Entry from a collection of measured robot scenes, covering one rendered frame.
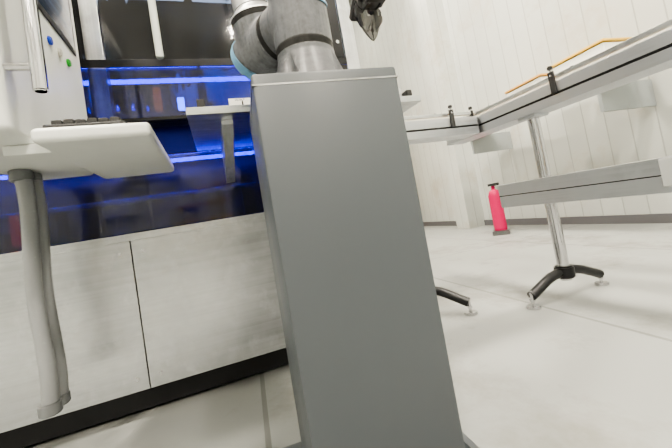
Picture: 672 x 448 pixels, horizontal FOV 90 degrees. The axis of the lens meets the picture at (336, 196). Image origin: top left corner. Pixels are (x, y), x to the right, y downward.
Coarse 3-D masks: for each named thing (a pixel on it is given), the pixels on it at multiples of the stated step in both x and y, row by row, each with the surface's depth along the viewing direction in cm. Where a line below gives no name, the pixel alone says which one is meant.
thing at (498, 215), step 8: (488, 184) 381; (496, 184) 377; (496, 192) 377; (496, 200) 375; (496, 208) 376; (496, 216) 376; (504, 216) 375; (496, 224) 377; (504, 224) 374; (496, 232) 374; (504, 232) 370
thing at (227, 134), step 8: (224, 120) 94; (232, 120) 95; (224, 128) 95; (232, 128) 96; (224, 136) 99; (232, 136) 100; (224, 144) 102; (232, 144) 103; (224, 152) 106; (232, 152) 107; (224, 160) 114; (232, 160) 111; (224, 168) 125; (232, 168) 116; (232, 176) 120
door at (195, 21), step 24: (120, 0) 121; (144, 0) 123; (168, 0) 126; (192, 0) 129; (216, 0) 132; (120, 24) 120; (144, 24) 122; (168, 24) 125; (192, 24) 128; (216, 24) 131; (120, 48) 119; (144, 48) 122; (168, 48) 124; (192, 48) 127; (216, 48) 130
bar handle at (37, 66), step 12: (24, 0) 65; (36, 0) 66; (24, 12) 65; (36, 12) 66; (24, 24) 65; (36, 24) 65; (36, 36) 65; (36, 48) 65; (36, 60) 64; (36, 72) 64; (36, 84) 64
